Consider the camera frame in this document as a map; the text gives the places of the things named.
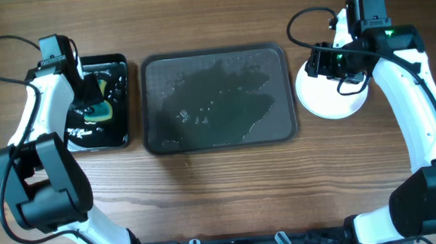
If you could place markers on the black water tray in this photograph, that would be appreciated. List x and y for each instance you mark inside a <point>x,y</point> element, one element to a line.
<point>114,133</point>

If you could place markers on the green yellow sponge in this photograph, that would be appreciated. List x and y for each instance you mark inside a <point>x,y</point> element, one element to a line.
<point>99,112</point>

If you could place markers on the white plate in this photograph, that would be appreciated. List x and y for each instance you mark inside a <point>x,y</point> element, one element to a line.
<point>319,95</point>

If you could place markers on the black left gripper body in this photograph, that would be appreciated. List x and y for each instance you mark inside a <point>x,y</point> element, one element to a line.
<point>87,93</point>

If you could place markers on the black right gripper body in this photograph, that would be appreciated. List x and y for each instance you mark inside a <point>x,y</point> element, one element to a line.
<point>335,65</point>

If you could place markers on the grey serving tray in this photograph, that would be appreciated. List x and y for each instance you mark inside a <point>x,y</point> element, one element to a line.
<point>216,99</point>

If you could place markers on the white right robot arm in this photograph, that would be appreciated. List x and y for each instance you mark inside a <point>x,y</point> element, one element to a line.
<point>399,66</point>

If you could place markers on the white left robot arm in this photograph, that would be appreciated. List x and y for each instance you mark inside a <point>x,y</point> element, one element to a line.
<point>41,184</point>

